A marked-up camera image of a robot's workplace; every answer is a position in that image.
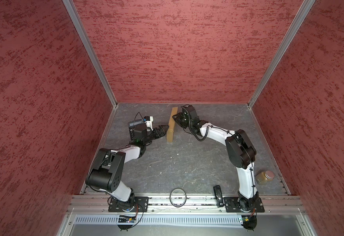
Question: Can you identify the white perforated cable duct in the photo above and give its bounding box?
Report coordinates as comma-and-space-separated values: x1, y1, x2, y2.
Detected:
74, 214, 243, 228

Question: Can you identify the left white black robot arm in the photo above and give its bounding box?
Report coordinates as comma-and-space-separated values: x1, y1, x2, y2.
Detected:
85, 119, 169, 208

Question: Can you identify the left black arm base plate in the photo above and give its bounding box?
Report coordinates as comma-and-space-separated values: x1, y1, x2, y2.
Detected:
108, 196, 149, 213

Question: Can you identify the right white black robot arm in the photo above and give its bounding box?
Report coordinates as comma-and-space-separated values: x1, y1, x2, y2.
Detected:
173, 105, 258, 212

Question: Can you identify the brown cardboard box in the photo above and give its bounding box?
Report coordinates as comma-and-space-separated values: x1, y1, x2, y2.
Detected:
167, 107, 178, 143

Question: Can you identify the black rubber ring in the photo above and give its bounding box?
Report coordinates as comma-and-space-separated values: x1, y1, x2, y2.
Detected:
169, 188, 187, 208

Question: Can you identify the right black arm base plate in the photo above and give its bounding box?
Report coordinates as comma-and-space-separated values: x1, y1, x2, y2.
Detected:
223, 197, 265, 214

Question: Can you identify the aluminium front rail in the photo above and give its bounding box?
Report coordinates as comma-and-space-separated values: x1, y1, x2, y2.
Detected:
67, 194, 307, 215

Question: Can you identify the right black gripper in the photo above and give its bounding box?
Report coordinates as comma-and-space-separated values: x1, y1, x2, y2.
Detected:
172, 112, 192, 129

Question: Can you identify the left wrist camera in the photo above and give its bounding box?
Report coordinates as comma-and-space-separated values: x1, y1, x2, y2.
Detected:
143, 116, 153, 131

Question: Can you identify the black desk calculator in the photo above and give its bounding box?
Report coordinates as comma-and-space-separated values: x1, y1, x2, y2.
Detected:
128, 119, 144, 140

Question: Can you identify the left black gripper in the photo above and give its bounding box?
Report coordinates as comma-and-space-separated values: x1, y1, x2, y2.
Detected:
143, 125, 169, 144

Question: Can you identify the jar with pink lid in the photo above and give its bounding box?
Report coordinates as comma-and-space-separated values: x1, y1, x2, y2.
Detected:
255, 170, 275, 185

